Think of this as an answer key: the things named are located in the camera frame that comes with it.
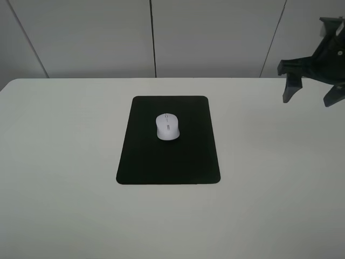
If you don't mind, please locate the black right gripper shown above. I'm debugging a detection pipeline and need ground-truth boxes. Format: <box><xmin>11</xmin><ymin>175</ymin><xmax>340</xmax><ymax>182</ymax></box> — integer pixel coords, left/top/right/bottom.
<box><xmin>278</xmin><ymin>32</ymin><xmax>345</xmax><ymax>107</ymax></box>

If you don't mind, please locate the white computer mouse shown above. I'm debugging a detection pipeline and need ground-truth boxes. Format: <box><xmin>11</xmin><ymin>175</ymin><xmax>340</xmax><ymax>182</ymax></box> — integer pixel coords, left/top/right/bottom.
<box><xmin>156</xmin><ymin>113</ymin><xmax>180</xmax><ymax>141</ymax></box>

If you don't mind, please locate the black rectangular mouse pad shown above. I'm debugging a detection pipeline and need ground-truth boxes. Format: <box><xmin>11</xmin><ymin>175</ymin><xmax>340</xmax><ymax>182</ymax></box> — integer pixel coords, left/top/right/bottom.
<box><xmin>116</xmin><ymin>96</ymin><xmax>220</xmax><ymax>185</ymax></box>

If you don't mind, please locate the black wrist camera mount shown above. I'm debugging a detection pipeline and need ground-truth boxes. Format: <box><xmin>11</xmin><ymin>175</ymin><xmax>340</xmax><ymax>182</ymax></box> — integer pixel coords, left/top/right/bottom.
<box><xmin>319</xmin><ymin>17</ymin><xmax>344</xmax><ymax>38</ymax></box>

